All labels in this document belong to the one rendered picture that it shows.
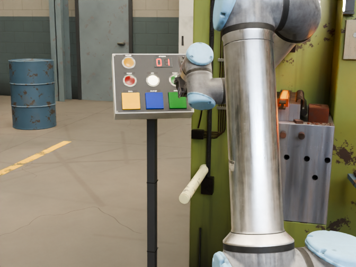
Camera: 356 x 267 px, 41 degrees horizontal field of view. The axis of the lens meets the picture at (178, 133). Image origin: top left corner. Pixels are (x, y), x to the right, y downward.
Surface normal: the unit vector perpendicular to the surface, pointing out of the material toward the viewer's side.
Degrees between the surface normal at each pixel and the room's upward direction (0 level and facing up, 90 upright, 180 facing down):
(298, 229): 90
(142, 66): 60
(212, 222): 90
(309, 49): 90
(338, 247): 5
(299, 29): 147
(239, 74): 77
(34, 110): 90
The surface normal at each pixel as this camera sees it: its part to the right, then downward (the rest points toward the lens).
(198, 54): 0.16, -0.39
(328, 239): 0.10, -0.97
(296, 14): 0.32, 0.57
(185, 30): -0.25, 0.21
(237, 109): -0.66, -0.04
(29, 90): 0.14, 0.22
